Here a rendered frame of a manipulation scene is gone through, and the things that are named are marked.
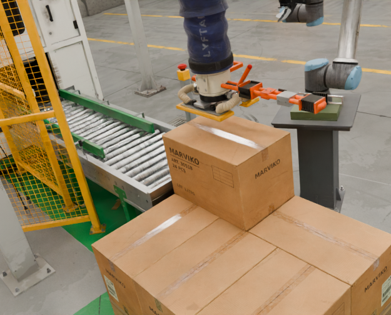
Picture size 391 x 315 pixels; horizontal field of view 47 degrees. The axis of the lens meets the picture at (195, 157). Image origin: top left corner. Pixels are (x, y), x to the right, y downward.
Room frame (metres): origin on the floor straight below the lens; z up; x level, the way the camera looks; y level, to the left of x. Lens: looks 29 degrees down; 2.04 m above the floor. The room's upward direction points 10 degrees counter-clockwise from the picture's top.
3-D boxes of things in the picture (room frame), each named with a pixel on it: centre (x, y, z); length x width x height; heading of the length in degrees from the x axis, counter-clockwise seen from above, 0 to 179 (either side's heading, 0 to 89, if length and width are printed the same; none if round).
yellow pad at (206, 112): (2.16, -0.09, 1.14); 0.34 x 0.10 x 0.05; 37
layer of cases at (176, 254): (1.79, -0.12, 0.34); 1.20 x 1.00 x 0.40; 37
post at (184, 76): (3.26, -0.03, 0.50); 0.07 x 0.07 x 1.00; 37
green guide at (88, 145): (3.57, 1.16, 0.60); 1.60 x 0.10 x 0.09; 37
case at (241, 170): (2.21, -0.17, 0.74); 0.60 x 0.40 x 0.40; 36
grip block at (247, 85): (2.02, -0.32, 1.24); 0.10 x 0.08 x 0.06; 127
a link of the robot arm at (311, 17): (2.36, -0.73, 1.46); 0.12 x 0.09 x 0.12; 47
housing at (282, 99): (1.85, -0.45, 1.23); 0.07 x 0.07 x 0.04; 37
